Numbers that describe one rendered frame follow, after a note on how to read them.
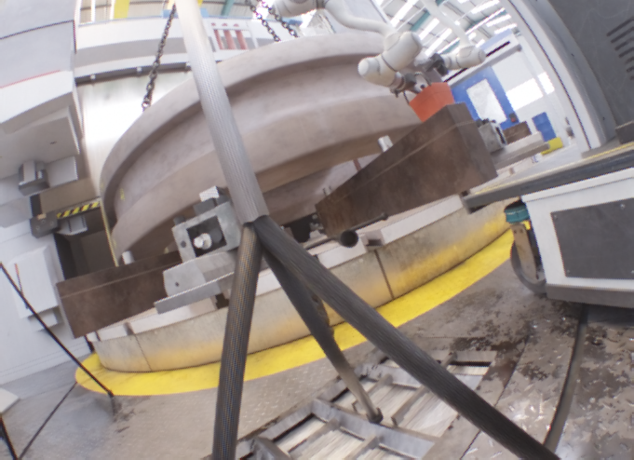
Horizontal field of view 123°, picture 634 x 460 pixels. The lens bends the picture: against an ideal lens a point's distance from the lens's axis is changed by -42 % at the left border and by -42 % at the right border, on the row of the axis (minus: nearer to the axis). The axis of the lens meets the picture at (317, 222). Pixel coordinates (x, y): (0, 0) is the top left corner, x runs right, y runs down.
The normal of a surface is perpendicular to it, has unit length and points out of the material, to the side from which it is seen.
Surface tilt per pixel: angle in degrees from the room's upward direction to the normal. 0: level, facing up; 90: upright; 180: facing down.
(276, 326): 90
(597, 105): 90
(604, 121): 90
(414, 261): 90
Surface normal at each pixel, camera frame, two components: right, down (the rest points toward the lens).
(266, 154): 0.00, -0.04
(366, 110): 0.27, -0.15
